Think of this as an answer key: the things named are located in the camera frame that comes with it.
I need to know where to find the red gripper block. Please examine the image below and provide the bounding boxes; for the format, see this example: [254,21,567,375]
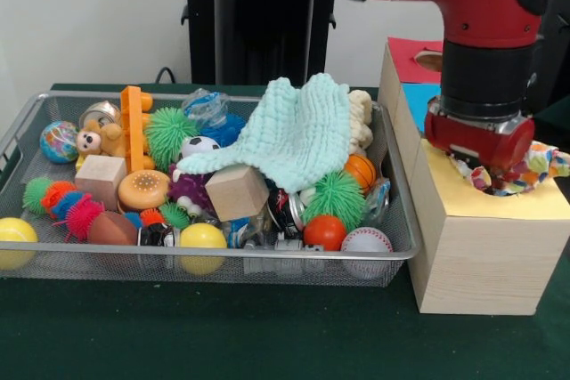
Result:
[423,110,536,173]

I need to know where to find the multicoloured rope toy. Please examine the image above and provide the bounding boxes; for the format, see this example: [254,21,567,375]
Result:
[447,140,570,197]

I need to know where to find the mint green knitted cloth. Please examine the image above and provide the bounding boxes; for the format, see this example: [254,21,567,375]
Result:
[177,72,353,194]

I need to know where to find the wooden box with three holes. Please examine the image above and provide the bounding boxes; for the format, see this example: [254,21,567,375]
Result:
[378,36,570,317]

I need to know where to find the silver mesh bin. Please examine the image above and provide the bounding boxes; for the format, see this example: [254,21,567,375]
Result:
[0,90,422,288]

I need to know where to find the dark green side table cloth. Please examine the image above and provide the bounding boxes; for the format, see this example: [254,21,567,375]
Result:
[533,97,570,132]

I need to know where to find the small orange basketball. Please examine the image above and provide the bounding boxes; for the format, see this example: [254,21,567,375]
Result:
[345,154,379,194]

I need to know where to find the small white baseball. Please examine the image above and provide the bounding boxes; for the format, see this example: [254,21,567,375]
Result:
[340,227,394,255]

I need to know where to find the green spiky rubber ball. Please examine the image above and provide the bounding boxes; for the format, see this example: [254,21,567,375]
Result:
[302,170,367,232]

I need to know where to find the plain orange ball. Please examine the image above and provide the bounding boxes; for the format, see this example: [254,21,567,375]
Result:
[303,214,347,252]

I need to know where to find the plain wooden cube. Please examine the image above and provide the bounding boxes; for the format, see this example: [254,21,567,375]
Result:
[74,155,129,212]
[204,165,271,223]

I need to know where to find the plain yellow ball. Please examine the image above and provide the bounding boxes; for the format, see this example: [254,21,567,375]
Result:
[179,222,228,250]
[0,217,40,244]

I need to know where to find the toy hamburger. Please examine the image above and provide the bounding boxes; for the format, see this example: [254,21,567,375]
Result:
[118,169,171,213]

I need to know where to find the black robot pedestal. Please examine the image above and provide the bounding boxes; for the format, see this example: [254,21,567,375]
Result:
[171,0,339,87]

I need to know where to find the black cable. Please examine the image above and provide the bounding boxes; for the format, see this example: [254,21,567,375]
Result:
[155,66,189,85]

